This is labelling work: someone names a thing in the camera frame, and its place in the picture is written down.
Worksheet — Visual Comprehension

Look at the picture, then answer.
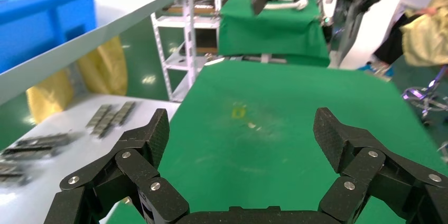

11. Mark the long connector strip part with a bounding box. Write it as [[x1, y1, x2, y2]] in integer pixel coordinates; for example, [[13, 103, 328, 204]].
[[15, 132, 82, 148], [1, 144, 60, 161]]

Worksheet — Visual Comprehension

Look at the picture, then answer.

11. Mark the white curved object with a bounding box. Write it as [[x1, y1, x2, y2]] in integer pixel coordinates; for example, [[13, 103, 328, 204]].
[[263, 0, 310, 11]]

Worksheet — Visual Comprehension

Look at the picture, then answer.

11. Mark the white metal shelf rack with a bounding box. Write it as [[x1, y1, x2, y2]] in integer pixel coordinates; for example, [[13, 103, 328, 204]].
[[0, 0, 198, 107]]

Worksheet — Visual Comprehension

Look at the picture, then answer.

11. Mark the dark connector part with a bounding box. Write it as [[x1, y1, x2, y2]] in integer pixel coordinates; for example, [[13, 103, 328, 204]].
[[0, 162, 30, 185]]

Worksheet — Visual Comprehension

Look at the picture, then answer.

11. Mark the green cloth covered table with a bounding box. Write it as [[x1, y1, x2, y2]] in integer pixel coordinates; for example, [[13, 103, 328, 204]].
[[218, 0, 331, 68]]

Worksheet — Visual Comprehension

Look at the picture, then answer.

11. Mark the short grey metal strip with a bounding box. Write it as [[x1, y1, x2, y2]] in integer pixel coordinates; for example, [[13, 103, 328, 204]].
[[90, 108, 122, 140], [85, 104, 114, 129], [109, 100, 137, 127]]

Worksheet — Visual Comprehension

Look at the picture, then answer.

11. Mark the yellow plastic bag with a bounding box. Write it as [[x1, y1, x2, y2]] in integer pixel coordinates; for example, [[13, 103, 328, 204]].
[[76, 36, 129, 97], [25, 69, 75, 126]]

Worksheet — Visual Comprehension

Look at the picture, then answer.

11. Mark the white storage rack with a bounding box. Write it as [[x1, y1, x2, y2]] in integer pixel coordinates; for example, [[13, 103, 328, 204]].
[[150, 0, 226, 103]]

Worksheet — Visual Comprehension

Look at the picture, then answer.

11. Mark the blue plastic bin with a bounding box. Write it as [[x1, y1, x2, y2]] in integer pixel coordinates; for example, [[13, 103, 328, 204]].
[[0, 0, 106, 74]]

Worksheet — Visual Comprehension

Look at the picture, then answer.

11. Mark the green table cloth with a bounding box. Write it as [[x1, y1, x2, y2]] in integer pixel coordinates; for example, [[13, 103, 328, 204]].
[[105, 59, 448, 224]]

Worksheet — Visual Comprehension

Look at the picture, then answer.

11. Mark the person in yellow coat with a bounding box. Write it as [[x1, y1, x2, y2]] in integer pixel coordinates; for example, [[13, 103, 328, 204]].
[[372, 0, 448, 68]]

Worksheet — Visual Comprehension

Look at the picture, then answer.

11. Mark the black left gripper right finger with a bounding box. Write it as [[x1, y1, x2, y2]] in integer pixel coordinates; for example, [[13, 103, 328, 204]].
[[313, 107, 448, 224]]

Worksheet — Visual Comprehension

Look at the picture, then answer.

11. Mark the chrome stool base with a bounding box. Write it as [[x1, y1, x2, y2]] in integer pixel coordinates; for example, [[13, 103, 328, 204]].
[[402, 66, 448, 126]]

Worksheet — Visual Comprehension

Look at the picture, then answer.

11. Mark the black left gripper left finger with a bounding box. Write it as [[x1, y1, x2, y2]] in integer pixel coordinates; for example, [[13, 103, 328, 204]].
[[43, 108, 190, 224]]

